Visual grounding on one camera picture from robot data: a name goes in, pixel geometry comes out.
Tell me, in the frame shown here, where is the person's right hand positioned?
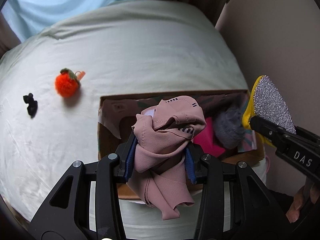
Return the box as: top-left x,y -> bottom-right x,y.
286,178 -> 319,223

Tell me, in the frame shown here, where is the grey fuzzy sock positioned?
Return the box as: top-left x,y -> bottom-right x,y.
213,106 -> 245,150

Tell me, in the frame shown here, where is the brown left curtain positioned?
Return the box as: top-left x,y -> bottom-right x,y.
0,13 -> 21,58

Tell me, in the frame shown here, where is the patterned cardboard box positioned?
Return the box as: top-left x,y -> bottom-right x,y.
98,89 -> 267,182

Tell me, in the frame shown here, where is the orange pompom plush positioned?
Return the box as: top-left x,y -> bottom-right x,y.
54,68 -> 86,98

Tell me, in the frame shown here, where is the magenta leather pouch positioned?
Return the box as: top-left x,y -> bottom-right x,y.
193,117 -> 226,158

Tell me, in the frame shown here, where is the silver glitter yellow sponge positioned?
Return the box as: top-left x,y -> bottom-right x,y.
242,75 -> 296,145

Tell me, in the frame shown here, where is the small black hair tie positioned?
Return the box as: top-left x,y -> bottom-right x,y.
23,93 -> 39,118

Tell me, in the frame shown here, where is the pink fabric garment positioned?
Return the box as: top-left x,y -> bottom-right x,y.
127,96 -> 206,220

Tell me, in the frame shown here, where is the light blue hanging cloth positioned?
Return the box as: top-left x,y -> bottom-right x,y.
1,0 -> 122,42

